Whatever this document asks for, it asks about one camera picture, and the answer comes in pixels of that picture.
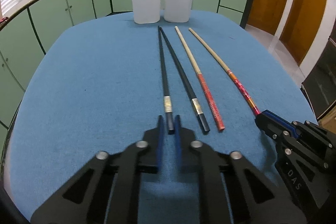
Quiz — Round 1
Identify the blue table mat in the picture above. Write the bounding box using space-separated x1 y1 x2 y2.
7 11 315 218

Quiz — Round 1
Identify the red white-flower chopstick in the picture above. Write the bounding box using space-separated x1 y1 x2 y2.
189 28 261 116

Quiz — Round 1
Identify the red patterned handle chopstick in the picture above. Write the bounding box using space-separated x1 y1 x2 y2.
174 26 225 132

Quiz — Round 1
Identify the black chopstick silver band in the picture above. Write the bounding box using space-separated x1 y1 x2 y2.
158 27 175 135

